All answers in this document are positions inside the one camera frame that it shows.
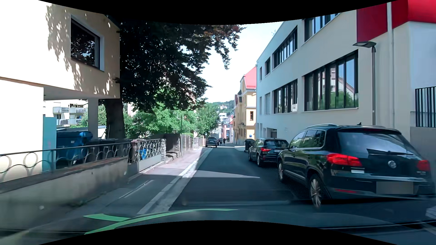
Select low wall with ornate railing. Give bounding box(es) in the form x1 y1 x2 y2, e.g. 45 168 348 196
0 138 167 230

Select white building with red top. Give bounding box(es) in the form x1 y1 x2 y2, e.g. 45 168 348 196
255 0 436 164

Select large dark-leaved tree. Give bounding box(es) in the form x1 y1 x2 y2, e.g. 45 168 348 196
102 20 244 140

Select distant buildings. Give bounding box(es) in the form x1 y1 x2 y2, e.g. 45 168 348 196
211 112 235 143

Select blue waste container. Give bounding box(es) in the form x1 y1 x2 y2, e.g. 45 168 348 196
56 131 93 168

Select stone post fence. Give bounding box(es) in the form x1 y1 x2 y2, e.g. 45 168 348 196
160 133 206 158

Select car's own bonnet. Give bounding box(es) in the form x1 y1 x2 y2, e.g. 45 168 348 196
0 200 436 245

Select cream building with overhang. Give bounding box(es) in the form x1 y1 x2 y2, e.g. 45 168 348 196
0 0 121 182

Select black SUV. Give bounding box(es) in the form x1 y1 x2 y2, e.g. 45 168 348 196
277 123 436 209

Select green bushes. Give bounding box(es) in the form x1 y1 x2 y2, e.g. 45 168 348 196
80 102 220 139

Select grey paved pavement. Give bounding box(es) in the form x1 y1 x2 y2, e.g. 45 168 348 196
31 147 213 232

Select white apartment building with balconies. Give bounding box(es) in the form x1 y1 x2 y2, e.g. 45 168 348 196
44 100 88 128

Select yellow building with red roof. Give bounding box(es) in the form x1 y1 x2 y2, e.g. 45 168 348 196
233 66 257 145

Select black estate car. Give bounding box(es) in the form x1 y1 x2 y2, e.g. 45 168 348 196
248 137 290 167

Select grey asphalt road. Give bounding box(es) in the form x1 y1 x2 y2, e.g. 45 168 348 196
168 145 436 211

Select grey lamp post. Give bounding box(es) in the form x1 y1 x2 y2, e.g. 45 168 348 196
352 41 377 126

